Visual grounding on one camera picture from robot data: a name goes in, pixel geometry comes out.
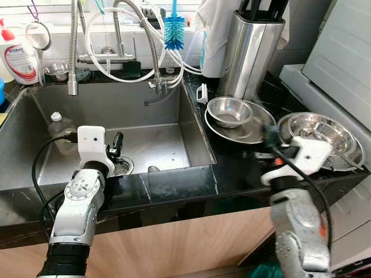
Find large steel plate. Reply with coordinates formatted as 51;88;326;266
277;112;366;173

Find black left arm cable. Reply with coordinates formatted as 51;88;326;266
32;132;79;232

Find metal spring hose faucet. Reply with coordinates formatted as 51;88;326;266
67;0;172;96

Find stainless steel sink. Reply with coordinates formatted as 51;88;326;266
0;81;216;189

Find steel sink drain strainer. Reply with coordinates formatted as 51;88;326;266
113;156;134;176

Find grey appliance lid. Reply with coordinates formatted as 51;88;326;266
301;0;371;131

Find blue bottle brush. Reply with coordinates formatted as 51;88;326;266
163;0;186;51

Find clear plastic bottle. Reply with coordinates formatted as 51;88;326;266
48;111;76;142

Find grey scouring pad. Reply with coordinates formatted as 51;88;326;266
75;68;93;83

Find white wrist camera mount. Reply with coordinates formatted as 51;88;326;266
261;136;334;186
77;126;115;174

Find chrome tap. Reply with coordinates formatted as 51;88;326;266
77;9;140;64

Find large steel bowl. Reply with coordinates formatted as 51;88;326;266
287;113;357;157

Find green rubbish bag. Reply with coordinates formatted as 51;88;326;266
246;262;282;278

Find white flexible hose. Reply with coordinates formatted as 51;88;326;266
84;5;203;83

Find stainless steel knife block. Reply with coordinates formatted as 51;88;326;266
219;0;289;102

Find small steel bowl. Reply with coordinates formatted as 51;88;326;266
206;96;254;129

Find dark green sponge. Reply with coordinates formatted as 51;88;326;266
121;60;143;80

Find metal mesh strainer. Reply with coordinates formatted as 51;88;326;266
24;21;53;87

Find wooden kitchen cabinet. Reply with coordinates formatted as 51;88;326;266
0;206;279;278

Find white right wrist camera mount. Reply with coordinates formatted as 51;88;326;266
261;136;334;186

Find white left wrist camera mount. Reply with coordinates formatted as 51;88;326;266
77;126;115;174

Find small white plastic clip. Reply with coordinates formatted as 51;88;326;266
196;84;209;105

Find white appliance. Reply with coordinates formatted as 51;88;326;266
280;63;371;273

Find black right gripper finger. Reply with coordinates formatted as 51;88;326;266
262;123;283;149

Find white red dish soap bottle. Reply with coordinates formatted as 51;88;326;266
0;19;40;86

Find tiny steel bowl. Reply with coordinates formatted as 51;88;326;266
43;62;70;82

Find white hanging cloth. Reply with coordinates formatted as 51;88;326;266
194;0;241;79

